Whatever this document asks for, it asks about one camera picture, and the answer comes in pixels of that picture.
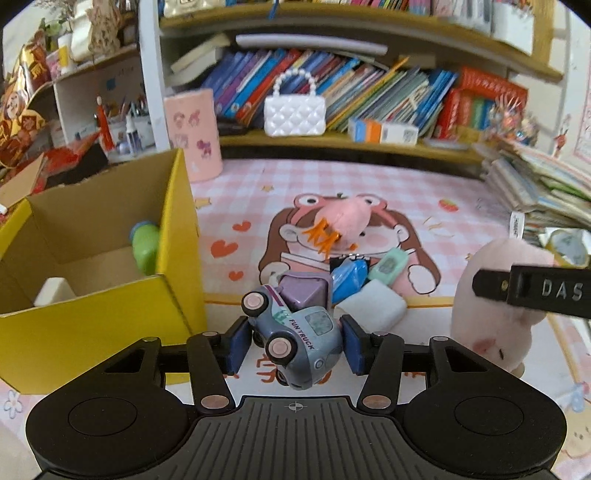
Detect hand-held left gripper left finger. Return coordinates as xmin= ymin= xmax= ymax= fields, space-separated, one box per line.
xmin=99 ymin=318 xmax=254 ymax=414

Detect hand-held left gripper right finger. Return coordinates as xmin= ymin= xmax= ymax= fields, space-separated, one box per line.
xmin=339 ymin=315 xmax=497 ymax=411

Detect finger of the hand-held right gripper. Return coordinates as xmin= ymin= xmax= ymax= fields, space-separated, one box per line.
xmin=473 ymin=264 xmax=514 ymax=302

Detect pink pig plush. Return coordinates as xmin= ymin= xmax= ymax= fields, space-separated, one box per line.
xmin=450 ymin=237 xmax=557 ymax=379

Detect grey-blue toy truck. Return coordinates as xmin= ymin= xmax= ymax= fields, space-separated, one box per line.
xmin=241 ymin=284 xmax=345 ymax=392

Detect blue plastic bag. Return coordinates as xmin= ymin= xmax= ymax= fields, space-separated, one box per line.
xmin=330 ymin=257 xmax=372 ymax=305

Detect yellow cardboard box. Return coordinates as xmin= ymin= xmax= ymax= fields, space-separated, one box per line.
xmin=0 ymin=148 xmax=208 ymax=395

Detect white foam block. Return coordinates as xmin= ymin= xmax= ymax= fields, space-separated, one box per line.
xmin=333 ymin=279 xmax=408 ymax=333

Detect silver foil packet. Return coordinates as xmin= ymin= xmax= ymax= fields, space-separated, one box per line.
xmin=538 ymin=226 xmax=591 ymax=268

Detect purple polyhedron toy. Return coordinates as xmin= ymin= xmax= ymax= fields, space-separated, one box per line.
xmin=277 ymin=272 xmax=334 ymax=315

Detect mint green toy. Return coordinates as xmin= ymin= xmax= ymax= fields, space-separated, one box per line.
xmin=368 ymin=248 xmax=413 ymax=283

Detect stack of picture books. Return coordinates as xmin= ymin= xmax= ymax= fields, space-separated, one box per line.
xmin=475 ymin=138 xmax=591 ymax=241

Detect pink checkered printed tablecloth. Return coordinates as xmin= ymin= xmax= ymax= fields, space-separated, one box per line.
xmin=0 ymin=157 xmax=591 ymax=480

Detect pink plush with orange fringe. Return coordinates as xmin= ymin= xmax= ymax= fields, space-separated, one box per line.
xmin=302 ymin=196 xmax=372 ymax=259

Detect green bottle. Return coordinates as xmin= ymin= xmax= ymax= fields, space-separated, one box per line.
xmin=129 ymin=220 xmax=161 ymax=277

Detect colourful toy figures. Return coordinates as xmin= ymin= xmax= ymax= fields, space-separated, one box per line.
xmin=487 ymin=95 xmax=543 ymax=146

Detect red boxed book set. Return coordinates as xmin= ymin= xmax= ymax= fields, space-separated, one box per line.
xmin=436 ymin=66 xmax=529 ymax=141

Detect orange and white box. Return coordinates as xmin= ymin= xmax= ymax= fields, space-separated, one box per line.
xmin=347 ymin=117 xmax=420 ymax=145

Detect wooden bookshelf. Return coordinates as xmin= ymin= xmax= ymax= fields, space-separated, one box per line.
xmin=157 ymin=0 xmax=566 ymax=167

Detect pink cartoon cylinder container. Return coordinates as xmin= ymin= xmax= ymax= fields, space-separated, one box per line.
xmin=163 ymin=89 xmax=223 ymax=183

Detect row of colourful books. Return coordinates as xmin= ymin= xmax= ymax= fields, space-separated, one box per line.
xmin=203 ymin=48 xmax=458 ymax=137

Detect small white dropper bottle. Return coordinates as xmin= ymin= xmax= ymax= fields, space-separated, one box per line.
xmin=124 ymin=115 xmax=139 ymax=155

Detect white pen cups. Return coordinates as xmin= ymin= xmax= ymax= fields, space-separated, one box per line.
xmin=108 ymin=95 xmax=155 ymax=151

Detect white quilted pearl handbag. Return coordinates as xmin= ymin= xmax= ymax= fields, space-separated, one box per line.
xmin=263 ymin=68 xmax=326 ymax=138

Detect red gold round decoration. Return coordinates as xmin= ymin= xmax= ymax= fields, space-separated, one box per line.
xmin=44 ymin=134 xmax=109 ymax=190

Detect red tassel brush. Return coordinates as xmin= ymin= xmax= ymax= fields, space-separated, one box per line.
xmin=95 ymin=96 xmax=114 ymax=151

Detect white pencil holder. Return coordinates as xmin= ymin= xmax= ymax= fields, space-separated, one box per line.
xmin=492 ymin=2 xmax=536 ymax=51

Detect brown cardboard piece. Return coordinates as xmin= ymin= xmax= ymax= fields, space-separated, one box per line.
xmin=0 ymin=157 xmax=47 ymax=208

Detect thick lying books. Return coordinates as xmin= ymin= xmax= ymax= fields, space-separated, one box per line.
xmin=171 ymin=34 xmax=232 ymax=88

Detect white shelf cabinet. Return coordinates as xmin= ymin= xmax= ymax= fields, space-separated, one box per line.
xmin=51 ymin=44 xmax=160 ymax=162

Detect grey rolled paper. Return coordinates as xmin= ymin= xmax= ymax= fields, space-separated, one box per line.
xmin=235 ymin=33 xmax=389 ymax=54

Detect red gold foil figure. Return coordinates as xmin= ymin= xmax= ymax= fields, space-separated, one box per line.
xmin=0 ymin=39 xmax=54 ymax=169

